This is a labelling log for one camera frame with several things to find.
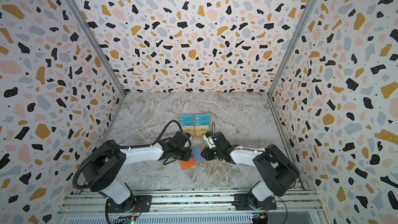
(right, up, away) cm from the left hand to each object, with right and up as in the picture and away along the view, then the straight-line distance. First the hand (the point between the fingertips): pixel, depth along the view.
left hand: (194, 153), depth 88 cm
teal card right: (+5, +17, +8) cm, 19 cm away
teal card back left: (-6, +20, +7) cm, 22 cm away
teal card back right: (+4, +20, +8) cm, 22 cm away
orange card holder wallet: (+1, -3, 0) cm, 3 cm away
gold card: (-4, +13, +7) cm, 15 cm away
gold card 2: (+4, +14, +8) cm, 16 cm away
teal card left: (-5, +16, +7) cm, 19 cm away
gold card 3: (-2, +10, +6) cm, 11 cm away
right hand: (+5, +1, 0) cm, 5 cm away
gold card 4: (+3, +9, +8) cm, 13 cm away
